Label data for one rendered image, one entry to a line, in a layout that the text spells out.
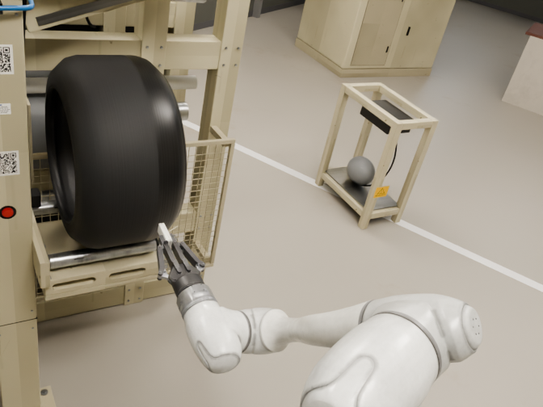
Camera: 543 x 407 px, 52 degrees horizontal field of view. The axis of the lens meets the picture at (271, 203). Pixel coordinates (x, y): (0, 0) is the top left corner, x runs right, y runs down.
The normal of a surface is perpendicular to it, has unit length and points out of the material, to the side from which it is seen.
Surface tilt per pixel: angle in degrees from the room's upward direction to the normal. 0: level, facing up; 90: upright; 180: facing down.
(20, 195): 90
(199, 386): 0
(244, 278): 0
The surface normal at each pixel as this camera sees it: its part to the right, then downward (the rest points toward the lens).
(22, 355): 0.48, 0.56
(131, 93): 0.39, -0.46
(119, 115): 0.46, -0.25
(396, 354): 0.36, -0.66
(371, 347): 0.00, -0.87
